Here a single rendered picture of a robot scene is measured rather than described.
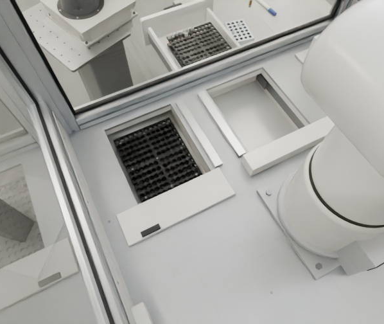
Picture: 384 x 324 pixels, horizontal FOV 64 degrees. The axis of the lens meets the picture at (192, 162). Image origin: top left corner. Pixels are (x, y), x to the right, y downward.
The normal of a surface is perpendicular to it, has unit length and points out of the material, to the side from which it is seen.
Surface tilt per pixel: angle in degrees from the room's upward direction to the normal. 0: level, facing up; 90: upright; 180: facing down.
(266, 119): 0
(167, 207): 0
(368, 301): 0
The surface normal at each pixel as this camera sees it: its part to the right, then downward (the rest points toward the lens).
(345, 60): -0.76, 0.09
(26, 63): 0.46, 0.78
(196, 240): 0.00, -0.47
